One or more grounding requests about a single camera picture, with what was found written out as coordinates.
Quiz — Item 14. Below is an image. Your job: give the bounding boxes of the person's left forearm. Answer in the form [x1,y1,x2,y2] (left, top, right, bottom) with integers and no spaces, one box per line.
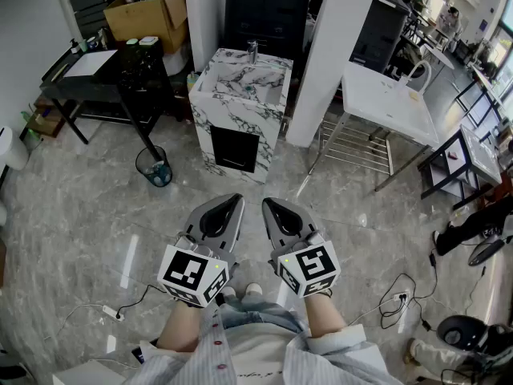
[155,301,206,353]

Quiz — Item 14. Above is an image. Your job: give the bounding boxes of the black power cable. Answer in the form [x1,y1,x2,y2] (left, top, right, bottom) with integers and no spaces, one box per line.
[115,282,168,321]

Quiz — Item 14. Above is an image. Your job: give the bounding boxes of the black mesh trash bin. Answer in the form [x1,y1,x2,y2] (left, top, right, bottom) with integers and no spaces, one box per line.
[135,145,174,188]

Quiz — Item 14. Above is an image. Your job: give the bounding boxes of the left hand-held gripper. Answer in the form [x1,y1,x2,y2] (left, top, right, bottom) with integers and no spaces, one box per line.
[157,192,246,309]

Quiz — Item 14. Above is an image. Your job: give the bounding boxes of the dark grey machine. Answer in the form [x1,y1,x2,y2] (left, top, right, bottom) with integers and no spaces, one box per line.
[349,0,413,75]

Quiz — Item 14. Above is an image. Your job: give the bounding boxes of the black round device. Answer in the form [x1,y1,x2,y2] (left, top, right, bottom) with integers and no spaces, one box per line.
[436,314,489,353]

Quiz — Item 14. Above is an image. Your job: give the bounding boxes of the person's right forearm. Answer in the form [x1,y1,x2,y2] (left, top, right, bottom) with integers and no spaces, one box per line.
[303,290,349,338]

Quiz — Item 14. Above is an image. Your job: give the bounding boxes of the person's striped shirt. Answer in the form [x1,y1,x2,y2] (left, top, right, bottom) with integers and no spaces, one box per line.
[127,302,406,385]

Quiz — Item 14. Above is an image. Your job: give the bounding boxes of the white bucket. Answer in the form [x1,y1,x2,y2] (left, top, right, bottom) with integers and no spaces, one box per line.
[163,45,192,77]

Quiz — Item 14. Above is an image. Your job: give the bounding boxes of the large cardboard box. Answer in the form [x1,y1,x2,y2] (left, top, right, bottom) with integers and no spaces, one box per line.
[103,0,190,55]

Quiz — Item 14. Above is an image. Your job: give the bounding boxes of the white sink basin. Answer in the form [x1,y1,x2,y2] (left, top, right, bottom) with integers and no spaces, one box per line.
[340,61,441,147]

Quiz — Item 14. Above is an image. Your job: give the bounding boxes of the marble top side table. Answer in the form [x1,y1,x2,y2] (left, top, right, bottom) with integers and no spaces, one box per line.
[419,124,504,211]

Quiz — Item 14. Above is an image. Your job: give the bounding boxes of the black marble table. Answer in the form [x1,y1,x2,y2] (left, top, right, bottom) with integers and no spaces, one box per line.
[38,38,178,163]

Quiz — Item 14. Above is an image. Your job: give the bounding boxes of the person's white t-shirt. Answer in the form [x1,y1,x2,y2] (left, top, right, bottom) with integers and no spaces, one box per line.
[222,322,309,385]

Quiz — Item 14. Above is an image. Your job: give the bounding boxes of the person's blue jeans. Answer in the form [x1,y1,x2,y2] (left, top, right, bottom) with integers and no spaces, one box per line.
[218,290,309,334]

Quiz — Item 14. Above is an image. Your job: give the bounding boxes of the white flat tray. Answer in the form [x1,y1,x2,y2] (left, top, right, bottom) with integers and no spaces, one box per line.
[63,49,119,79]

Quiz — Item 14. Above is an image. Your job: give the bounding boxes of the black round stand base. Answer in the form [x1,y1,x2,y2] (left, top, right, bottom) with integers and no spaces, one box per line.
[467,237,507,268]

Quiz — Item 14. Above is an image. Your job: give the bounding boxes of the marble washbasin cabinet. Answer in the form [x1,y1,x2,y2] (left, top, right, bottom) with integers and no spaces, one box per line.
[188,47,295,185]

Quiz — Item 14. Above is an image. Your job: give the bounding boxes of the green bottle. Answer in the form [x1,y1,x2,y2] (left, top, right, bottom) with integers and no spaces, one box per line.
[19,110,43,142]

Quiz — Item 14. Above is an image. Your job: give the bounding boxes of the small cardboard box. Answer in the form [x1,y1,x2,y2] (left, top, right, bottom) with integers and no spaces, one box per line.
[26,94,68,139]

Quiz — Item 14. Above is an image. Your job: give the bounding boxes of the steel rack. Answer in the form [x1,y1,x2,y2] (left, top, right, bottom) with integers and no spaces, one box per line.
[307,112,434,193]

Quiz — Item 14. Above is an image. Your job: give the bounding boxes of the chrome faucet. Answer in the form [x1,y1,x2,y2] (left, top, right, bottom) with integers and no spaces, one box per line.
[245,39,261,65]

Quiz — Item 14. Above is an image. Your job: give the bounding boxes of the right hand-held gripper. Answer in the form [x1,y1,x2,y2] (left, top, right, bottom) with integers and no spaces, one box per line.
[261,197,342,300]

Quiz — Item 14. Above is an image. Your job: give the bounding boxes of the white curved faucet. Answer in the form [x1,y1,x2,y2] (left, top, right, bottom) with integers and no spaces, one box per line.
[399,59,433,95]

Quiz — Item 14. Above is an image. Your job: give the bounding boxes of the white round bin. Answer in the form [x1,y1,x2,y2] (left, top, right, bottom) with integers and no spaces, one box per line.
[0,125,30,172]

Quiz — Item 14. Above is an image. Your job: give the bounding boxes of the white box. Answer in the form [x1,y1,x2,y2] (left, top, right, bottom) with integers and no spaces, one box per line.
[51,358,135,385]

